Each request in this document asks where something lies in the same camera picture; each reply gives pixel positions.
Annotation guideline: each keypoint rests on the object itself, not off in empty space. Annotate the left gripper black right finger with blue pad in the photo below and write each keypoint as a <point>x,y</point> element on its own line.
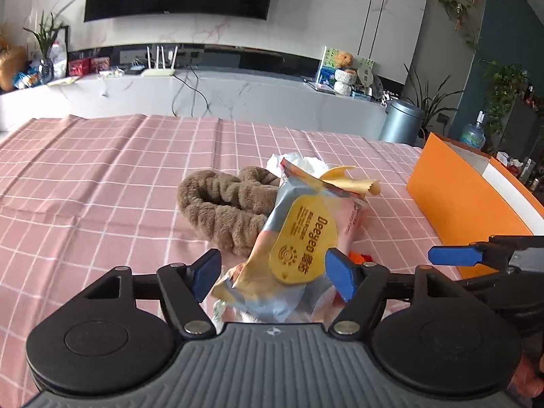
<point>362,288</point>

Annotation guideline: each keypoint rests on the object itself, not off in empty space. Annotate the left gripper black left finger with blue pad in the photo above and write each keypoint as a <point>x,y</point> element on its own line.
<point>183,288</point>

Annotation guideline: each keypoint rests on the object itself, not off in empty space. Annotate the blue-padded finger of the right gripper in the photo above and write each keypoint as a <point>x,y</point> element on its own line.
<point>455,255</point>

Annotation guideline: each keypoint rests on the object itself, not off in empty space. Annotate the Deeyeo tissue packet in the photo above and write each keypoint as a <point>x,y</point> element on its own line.
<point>283,280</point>

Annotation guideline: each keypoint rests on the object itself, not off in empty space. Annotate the brown fluffy headband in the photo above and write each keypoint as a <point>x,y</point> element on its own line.
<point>226,210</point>

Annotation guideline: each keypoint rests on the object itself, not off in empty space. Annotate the white tissue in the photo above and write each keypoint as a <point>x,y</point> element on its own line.
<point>312,165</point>

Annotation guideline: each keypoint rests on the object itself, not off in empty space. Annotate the person's right hand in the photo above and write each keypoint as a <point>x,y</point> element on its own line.
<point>527,382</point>

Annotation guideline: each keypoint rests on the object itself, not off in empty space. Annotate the orange crochet strawberry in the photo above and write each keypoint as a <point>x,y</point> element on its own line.
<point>358,258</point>

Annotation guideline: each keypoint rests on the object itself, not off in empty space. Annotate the orange cardboard box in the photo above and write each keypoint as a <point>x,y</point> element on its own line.
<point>468,196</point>

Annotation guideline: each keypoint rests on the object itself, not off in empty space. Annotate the blue water jug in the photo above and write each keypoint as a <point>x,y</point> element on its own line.
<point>473,134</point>

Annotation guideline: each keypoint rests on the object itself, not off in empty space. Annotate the pink checked tablecloth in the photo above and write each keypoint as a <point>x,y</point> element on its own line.
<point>80,196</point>

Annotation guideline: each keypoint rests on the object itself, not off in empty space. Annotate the blue-grey metal trash can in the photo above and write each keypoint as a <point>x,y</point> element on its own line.
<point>403,122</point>

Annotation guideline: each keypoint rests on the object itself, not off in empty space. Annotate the tall leafy floor plant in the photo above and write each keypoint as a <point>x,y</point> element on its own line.
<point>429,102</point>

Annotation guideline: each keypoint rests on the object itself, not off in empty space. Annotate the white marble tv bench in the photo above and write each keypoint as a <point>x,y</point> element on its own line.
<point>233,96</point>

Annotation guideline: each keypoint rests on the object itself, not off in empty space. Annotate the white wifi router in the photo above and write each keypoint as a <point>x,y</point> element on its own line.
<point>164,65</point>

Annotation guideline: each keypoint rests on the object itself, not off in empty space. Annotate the brown teddy bear toy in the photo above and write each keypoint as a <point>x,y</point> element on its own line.
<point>343,60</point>

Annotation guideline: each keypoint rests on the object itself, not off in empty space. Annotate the hanging green vine plant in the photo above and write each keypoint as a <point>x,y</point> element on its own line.
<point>460,14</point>

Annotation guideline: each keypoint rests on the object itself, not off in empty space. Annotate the potted plant in glass vase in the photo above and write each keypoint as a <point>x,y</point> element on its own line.
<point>46,34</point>

